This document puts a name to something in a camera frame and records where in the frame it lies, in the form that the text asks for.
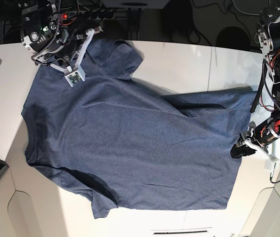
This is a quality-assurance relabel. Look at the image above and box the white cable on floor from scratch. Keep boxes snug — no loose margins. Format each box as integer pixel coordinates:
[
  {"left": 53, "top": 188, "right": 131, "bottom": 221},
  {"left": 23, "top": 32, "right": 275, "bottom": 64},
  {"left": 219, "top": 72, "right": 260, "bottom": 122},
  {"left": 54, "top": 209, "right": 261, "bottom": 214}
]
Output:
[{"left": 231, "top": 0, "right": 264, "bottom": 18}]

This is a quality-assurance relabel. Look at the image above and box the blue grey t-shirt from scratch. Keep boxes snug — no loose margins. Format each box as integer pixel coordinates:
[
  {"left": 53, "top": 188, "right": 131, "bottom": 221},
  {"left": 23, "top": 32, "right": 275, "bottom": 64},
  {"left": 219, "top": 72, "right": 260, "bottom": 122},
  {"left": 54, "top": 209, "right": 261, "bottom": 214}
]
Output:
[{"left": 22, "top": 40, "right": 255, "bottom": 218}]

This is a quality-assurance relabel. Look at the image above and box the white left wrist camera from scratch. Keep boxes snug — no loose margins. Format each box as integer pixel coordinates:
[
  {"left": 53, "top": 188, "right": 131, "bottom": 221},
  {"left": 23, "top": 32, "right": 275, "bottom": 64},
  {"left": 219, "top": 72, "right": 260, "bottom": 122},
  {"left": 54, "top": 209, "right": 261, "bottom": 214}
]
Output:
[{"left": 264, "top": 159, "right": 280, "bottom": 172}]

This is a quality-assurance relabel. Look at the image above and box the black power strip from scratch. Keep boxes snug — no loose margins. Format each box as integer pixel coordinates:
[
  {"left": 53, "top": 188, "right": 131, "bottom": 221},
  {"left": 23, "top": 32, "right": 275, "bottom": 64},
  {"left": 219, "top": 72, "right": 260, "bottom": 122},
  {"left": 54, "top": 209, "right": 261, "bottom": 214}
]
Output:
[{"left": 61, "top": 9, "right": 117, "bottom": 21}]

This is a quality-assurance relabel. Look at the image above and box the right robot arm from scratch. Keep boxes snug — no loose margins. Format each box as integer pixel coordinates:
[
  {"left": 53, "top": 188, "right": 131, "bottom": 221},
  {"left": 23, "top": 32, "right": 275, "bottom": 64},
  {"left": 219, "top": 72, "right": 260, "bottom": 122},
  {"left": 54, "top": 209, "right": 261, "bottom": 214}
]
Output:
[{"left": 17, "top": 0, "right": 102, "bottom": 73}]

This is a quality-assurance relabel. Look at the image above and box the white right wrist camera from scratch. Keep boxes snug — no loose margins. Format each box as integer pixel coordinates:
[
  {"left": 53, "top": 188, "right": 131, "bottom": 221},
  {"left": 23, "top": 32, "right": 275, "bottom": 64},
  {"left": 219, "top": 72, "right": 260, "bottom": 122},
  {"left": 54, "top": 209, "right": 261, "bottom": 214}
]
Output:
[{"left": 65, "top": 70, "right": 85, "bottom": 87}]

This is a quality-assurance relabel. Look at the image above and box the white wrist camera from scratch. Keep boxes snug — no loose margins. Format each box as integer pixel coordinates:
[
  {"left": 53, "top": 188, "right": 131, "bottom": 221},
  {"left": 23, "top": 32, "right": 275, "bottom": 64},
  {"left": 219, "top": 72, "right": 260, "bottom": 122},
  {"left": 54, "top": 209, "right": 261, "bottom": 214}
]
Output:
[
  {"left": 65, "top": 70, "right": 85, "bottom": 87},
  {"left": 264, "top": 159, "right": 280, "bottom": 172}
]

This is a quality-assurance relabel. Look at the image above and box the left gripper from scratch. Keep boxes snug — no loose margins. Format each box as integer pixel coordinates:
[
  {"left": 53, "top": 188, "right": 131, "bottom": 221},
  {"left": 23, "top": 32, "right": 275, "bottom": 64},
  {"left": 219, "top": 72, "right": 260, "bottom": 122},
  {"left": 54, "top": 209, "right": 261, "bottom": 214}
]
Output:
[{"left": 230, "top": 118, "right": 280, "bottom": 158}]

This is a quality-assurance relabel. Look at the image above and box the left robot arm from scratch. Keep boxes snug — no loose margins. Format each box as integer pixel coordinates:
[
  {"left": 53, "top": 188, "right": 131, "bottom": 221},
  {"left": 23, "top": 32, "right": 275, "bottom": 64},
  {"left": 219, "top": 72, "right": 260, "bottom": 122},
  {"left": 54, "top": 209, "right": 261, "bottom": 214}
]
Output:
[{"left": 230, "top": 0, "right": 280, "bottom": 159}]

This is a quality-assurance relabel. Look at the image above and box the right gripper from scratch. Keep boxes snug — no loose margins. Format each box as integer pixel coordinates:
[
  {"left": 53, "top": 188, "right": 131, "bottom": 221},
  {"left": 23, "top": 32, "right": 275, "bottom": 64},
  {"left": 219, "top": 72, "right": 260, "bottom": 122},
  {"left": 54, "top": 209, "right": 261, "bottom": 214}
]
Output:
[{"left": 21, "top": 27, "right": 103, "bottom": 71}]

